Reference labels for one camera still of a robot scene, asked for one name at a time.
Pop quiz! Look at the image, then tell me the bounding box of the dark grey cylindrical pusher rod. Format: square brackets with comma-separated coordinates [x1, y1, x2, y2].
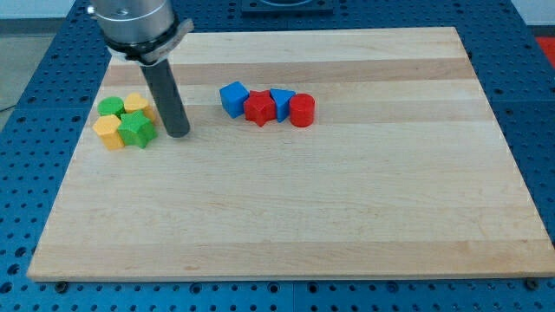
[140, 60, 190, 138]

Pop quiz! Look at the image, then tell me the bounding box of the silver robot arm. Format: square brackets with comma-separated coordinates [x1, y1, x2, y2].
[86, 0, 194, 138]

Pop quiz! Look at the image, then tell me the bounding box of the blue cube block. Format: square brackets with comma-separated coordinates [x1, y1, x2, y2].
[219, 81, 250, 119]

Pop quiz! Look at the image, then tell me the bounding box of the yellow heart block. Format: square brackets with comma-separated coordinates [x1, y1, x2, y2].
[124, 93, 156, 123]

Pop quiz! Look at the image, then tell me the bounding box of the green cylinder block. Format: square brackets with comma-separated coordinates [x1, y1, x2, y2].
[97, 96, 125, 117]

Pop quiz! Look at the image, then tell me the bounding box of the green star block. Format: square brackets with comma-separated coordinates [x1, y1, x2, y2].
[118, 110, 158, 148]

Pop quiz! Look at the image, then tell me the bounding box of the yellow pentagon block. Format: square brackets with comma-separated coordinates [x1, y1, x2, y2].
[93, 114, 125, 150]

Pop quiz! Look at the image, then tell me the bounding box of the red star block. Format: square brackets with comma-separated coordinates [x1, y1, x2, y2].
[244, 90, 277, 127]

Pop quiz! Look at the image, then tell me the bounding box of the blue triangle block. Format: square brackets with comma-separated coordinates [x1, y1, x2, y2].
[270, 88, 296, 122]

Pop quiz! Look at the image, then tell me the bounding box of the red cylinder block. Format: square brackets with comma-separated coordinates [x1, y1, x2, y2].
[290, 94, 316, 127]

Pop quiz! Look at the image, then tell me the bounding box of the light wooden board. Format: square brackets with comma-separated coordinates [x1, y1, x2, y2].
[28, 27, 554, 282]

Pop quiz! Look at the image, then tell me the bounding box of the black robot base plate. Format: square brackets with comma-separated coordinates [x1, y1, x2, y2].
[239, 0, 334, 15]

